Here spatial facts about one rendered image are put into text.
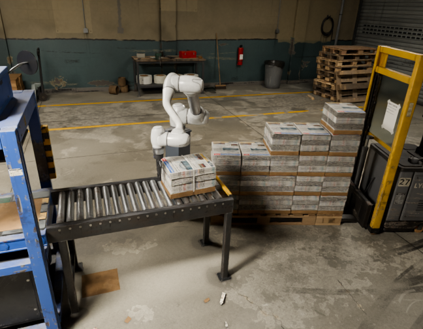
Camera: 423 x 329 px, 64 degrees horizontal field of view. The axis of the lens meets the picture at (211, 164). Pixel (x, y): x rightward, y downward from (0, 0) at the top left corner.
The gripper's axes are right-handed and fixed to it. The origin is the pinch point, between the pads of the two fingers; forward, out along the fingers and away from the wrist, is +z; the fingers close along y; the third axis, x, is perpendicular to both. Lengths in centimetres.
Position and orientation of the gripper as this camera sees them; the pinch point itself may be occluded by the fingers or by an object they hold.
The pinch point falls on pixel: (159, 176)
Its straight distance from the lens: 270.7
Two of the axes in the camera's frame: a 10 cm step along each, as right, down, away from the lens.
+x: -9.4, 1.1, -3.2
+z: -0.4, 9.1, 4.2
